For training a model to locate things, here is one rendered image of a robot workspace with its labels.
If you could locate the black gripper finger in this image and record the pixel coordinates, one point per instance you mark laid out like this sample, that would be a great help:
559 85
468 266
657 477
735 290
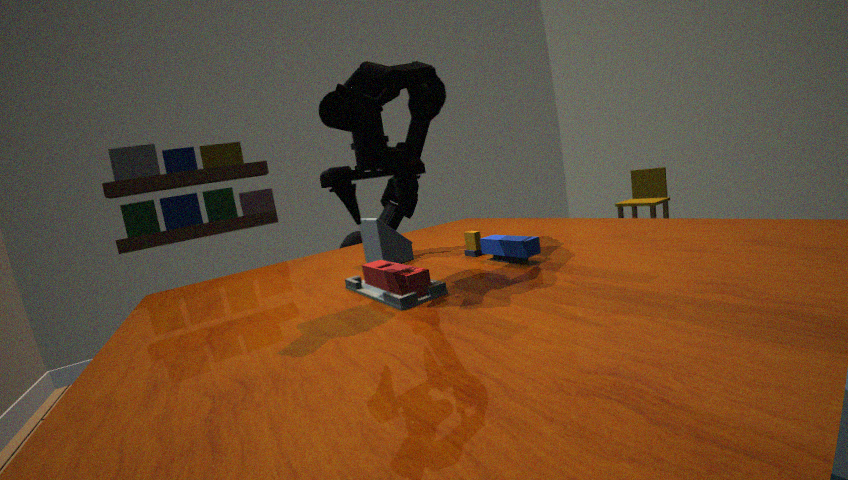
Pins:
402 188
347 193

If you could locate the grey rectangular frame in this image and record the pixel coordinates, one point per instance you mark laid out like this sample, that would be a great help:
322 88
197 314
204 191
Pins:
507 259

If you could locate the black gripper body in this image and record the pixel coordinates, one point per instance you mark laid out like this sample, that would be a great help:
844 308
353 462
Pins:
343 175

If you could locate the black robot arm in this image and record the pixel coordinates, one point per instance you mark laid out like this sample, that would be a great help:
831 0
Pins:
355 107

